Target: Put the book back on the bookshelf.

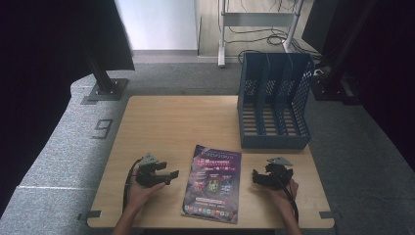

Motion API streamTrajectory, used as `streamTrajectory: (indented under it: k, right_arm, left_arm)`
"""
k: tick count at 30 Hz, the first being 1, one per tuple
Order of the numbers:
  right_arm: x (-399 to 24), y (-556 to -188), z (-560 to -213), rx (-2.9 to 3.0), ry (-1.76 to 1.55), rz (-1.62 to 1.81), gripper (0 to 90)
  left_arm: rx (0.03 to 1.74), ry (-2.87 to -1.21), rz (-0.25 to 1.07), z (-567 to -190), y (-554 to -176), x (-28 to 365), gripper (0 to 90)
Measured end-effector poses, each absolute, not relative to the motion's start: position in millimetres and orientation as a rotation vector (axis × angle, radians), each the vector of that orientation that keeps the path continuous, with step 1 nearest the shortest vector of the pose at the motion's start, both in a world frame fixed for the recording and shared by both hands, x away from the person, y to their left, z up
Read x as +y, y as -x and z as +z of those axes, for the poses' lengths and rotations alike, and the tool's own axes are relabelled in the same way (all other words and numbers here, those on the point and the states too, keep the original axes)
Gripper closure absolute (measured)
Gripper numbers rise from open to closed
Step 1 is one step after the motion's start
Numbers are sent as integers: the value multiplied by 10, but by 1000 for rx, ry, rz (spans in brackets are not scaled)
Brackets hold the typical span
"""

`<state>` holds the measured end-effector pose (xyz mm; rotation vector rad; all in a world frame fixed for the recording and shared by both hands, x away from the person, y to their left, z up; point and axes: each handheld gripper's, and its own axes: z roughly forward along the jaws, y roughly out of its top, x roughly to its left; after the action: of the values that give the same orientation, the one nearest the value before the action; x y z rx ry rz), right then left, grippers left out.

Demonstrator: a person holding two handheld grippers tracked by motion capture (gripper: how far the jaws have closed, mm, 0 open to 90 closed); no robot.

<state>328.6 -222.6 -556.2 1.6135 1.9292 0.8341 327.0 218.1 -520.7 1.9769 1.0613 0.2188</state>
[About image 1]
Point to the purple magazine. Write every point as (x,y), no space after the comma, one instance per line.
(212,182)

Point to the person's right hand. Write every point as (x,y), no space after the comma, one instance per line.
(280,196)

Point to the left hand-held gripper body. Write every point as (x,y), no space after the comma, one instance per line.
(147,178)

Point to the person's left hand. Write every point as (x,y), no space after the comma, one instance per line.
(140,196)

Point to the grey table corner bracket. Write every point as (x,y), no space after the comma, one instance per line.
(329,214)
(91,214)

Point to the black stand with dark base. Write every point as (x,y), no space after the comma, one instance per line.
(332,84)

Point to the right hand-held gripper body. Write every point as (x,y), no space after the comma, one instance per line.
(277,176)

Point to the blue plastic file rack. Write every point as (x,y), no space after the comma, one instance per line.
(274,107)

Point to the black metal stand with base plate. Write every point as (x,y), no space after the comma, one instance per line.
(106,84)

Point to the dark curtain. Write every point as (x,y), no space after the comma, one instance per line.
(39,65)

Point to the white metal stand frame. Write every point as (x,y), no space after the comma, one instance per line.
(257,19)

